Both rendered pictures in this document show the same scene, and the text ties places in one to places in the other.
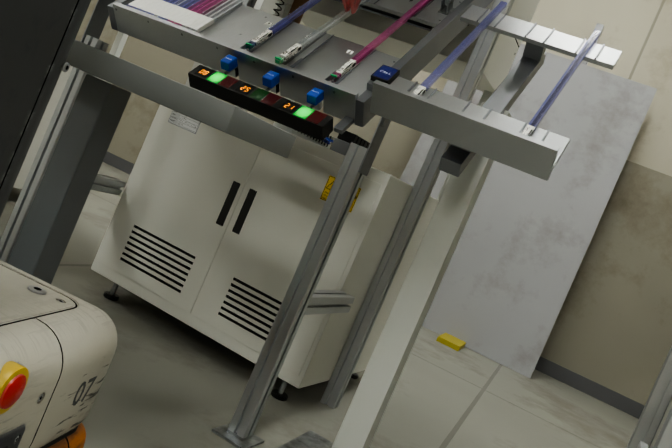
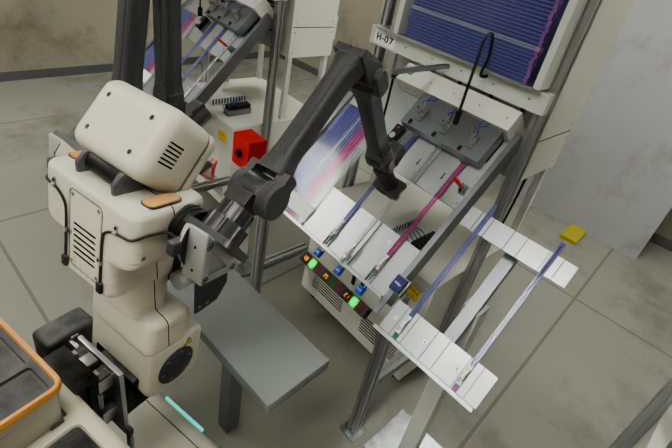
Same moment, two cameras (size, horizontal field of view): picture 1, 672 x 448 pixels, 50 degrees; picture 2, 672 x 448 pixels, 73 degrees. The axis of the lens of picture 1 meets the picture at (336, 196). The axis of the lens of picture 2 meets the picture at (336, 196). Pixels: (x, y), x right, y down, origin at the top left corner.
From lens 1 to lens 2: 122 cm
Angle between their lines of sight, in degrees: 35
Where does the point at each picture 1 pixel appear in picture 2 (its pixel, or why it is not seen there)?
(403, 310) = (427, 398)
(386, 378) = (421, 426)
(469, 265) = (592, 178)
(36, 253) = (228, 391)
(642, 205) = not seen: outside the picture
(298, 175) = not seen: hidden behind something
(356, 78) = (387, 272)
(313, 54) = (366, 244)
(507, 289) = (622, 197)
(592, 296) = not seen: outside the picture
